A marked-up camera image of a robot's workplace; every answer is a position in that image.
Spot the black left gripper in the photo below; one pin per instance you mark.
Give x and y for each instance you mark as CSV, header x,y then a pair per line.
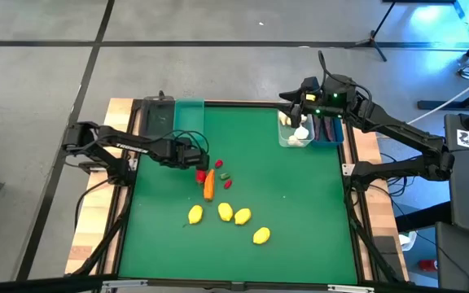
x,y
194,158

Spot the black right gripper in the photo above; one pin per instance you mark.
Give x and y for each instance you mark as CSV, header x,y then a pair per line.
x,y
318,105

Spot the large red pepper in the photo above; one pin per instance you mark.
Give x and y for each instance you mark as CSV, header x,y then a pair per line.
x,y
200,177

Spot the white garlic clove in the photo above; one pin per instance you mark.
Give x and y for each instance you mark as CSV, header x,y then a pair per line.
x,y
294,141
283,119
303,119

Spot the small red pepper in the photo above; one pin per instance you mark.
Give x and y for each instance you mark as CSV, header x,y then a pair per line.
x,y
218,163
228,184

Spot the orange carrot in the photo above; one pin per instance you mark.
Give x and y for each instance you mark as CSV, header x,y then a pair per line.
x,y
209,187

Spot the round white garlic bulb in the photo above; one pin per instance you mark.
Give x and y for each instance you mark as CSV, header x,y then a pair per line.
x,y
301,132

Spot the yellow lemon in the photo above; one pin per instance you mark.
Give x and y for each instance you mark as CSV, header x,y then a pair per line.
x,y
242,216
195,214
225,211
261,235

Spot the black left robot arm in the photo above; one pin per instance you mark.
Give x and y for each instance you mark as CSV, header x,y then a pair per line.
x,y
137,147

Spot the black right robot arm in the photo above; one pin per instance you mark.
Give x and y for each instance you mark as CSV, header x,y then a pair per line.
x,y
397,130

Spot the clear plastic bin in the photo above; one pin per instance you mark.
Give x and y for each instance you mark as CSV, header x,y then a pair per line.
x,y
285,136

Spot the blue plastic bin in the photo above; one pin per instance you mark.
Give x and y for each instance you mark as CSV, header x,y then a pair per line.
x,y
318,143

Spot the teal plastic bin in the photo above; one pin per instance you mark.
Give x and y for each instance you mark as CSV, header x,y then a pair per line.
x,y
189,118

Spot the green table mat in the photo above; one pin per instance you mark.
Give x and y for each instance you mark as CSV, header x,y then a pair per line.
x,y
259,183

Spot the dark grey plastic bin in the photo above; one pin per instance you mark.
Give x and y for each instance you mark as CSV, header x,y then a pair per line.
x,y
159,118

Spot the black clamp knob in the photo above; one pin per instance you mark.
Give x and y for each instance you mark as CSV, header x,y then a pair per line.
x,y
160,95

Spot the black tripod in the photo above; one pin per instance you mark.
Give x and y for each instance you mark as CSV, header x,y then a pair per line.
x,y
383,20

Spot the black stand leg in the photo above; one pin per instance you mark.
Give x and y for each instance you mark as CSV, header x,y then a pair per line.
x,y
454,101

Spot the white cup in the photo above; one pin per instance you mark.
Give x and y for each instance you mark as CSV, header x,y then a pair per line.
x,y
407,240

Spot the small red object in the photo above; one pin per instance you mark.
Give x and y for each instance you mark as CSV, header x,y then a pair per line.
x,y
428,265

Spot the black cabinet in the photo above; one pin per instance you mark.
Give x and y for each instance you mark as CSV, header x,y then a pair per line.
x,y
462,260

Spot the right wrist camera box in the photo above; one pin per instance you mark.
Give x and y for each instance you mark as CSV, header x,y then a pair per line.
x,y
309,84

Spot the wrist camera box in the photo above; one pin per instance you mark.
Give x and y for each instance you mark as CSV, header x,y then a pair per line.
x,y
185,144
309,84

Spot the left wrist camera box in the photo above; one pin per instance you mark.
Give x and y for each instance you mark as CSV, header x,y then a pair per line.
x,y
185,144

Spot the black table frame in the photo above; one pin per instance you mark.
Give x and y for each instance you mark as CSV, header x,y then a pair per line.
x,y
238,104

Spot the silver corner bracket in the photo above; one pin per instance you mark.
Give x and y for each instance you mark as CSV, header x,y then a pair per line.
x,y
347,169
132,164

